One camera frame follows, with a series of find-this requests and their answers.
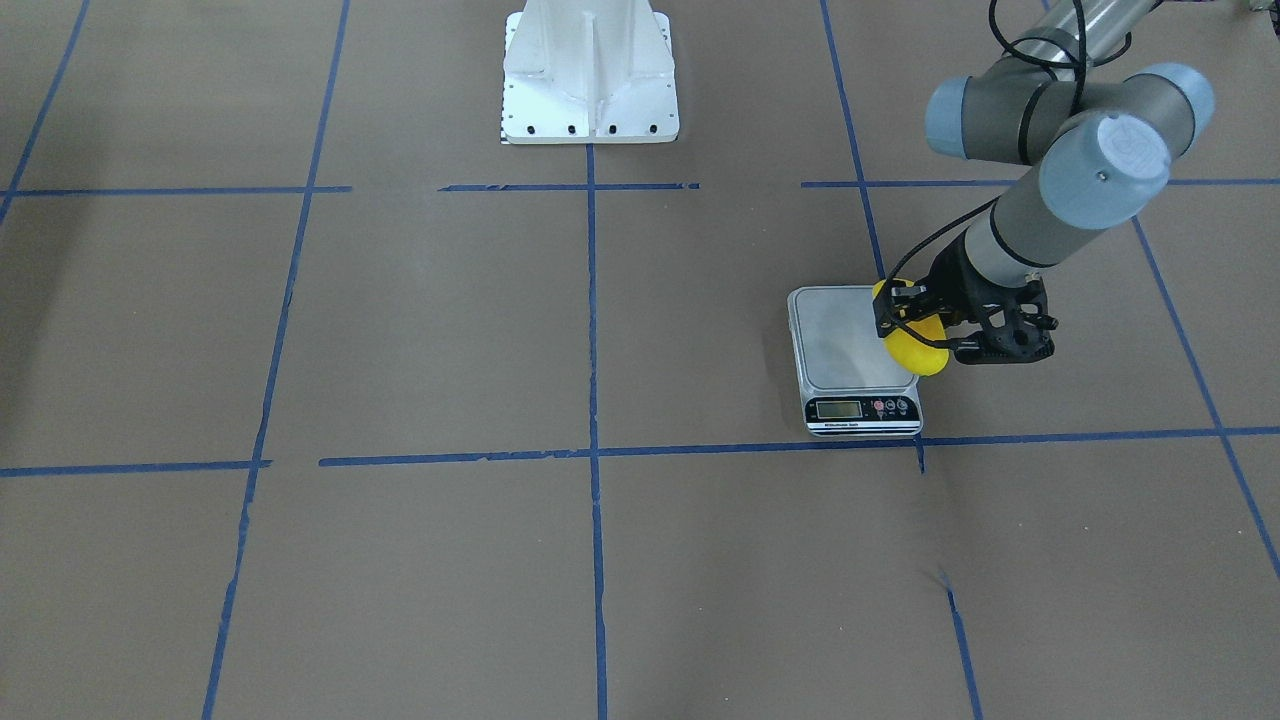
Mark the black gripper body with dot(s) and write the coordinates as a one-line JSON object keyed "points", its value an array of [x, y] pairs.
{"points": [[951, 279]]}

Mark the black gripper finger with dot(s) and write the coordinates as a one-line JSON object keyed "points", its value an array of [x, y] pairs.
{"points": [[929, 332], [904, 298]]}

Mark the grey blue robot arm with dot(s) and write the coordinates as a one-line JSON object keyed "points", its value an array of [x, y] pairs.
{"points": [[1094, 155]]}

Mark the silver digital kitchen scale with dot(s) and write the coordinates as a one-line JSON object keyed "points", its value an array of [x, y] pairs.
{"points": [[849, 384]]}

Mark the white pedestal column base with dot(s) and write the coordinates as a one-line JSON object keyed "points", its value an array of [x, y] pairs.
{"points": [[588, 72]]}

